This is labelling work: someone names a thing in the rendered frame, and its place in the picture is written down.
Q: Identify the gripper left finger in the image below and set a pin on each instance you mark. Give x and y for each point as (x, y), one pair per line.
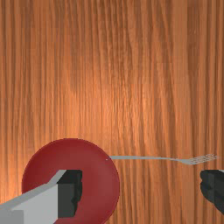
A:
(40, 201)

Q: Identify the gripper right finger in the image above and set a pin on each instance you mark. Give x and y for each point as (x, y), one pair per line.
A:
(214, 186)

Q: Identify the grey metal fork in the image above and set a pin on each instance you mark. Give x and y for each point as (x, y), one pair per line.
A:
(163, 158)

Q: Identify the red plate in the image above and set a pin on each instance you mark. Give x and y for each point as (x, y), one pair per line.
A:
(96, 175)

